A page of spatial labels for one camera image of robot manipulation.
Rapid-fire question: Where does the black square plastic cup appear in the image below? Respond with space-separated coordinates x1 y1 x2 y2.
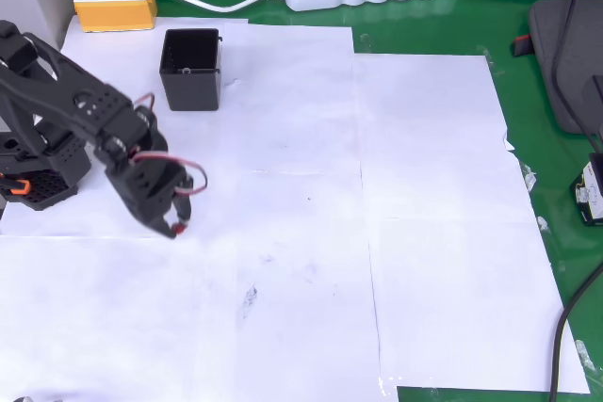
158 27 224 112

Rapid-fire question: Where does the yellow cardboard box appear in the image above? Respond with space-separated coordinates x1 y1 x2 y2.
73 0 159 34

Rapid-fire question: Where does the white taped paper cover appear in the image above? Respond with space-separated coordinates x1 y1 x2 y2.
0 14 591 402

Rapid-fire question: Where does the orange black table clamp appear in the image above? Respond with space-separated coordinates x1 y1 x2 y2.
0 174 32 196

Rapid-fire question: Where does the green desk mat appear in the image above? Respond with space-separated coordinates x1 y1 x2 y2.
91 0 603 402

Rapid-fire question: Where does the red black pull tab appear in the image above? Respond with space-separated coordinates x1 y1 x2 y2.
511 33 536 58

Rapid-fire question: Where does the black white small device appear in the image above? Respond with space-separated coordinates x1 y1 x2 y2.
569 152 603 227

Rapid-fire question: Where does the red white servo cable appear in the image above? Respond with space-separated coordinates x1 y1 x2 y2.
129 151 208 198

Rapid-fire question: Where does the thin black cable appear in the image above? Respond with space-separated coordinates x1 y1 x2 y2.
550 0 603 156

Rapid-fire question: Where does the thick black cable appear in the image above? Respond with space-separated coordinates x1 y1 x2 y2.
548 260 603 402

